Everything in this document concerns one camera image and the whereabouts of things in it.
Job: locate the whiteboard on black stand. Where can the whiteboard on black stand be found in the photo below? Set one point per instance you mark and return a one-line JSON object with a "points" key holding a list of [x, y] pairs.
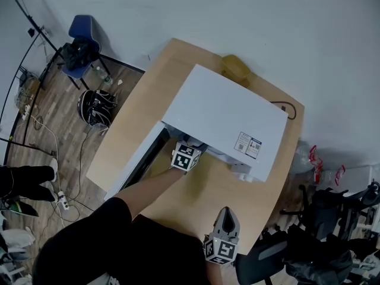
{"points": [[12, 40]]}

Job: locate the white paper scrap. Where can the white paper scrap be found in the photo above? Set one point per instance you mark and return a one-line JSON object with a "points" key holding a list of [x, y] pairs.
{"points": [[120, 82]]}

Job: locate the person's left forearm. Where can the person's left forearm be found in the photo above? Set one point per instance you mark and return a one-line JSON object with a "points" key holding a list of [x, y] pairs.
{"points": [[148, 188]]}

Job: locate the blue chair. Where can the blue chair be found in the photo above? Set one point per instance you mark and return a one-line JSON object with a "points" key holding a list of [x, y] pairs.
{"points": [[81, 25]]}

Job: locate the white microwave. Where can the white microwave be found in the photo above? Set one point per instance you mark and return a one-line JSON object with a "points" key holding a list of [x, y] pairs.
{"points": [[222, 111]]}

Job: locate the white power strip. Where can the white power strip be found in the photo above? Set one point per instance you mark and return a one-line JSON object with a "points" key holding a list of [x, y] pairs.
{"points": [[26, 111], [62, 201]]}

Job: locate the person's right forearm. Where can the person's right forearm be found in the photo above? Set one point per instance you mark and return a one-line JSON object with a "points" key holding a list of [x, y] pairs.
{"points": [[214, 275]]}

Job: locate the black bag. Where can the black bag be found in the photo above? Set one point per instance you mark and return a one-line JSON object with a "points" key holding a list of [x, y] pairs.
{"points": [[78, 53]]}

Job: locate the person's black clothing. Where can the person's black clothing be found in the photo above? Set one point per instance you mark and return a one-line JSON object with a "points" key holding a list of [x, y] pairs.
{"points": [[118, 248]]}

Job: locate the yellow plastic container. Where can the yellow plastic container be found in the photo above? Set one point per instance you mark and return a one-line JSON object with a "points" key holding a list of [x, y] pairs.
{"points": [[236, 67]]}

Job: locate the black helmet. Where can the black helmet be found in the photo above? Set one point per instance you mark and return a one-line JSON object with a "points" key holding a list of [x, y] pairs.
{"points": [[95, 107]]}

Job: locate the black office chair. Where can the black office chair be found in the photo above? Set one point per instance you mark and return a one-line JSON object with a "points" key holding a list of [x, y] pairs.
{"points": [[258, 266]]}

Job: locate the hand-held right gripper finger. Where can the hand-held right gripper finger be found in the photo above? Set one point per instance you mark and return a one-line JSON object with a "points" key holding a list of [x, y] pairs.
{"points": [[219, 223], [235, 226]]}

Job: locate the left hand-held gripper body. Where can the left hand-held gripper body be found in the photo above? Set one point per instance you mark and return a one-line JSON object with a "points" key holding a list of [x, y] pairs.
{"points": [[185, 156]]}

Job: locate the black jacket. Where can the black jacket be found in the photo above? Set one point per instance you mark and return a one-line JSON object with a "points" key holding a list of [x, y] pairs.
{"points": [[320, 260]]}

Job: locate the brown cardboard box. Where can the brown cardboard box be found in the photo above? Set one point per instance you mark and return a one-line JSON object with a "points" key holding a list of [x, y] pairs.
{"points": [[31, 84]]}

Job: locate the clear plastic water bottle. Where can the clear plastic water bottle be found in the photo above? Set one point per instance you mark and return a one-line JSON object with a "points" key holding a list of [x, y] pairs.
{"points": [[104, 76]]}

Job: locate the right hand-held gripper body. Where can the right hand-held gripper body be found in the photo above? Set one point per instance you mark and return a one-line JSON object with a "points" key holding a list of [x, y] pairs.
{"points": [[222, 248]]}

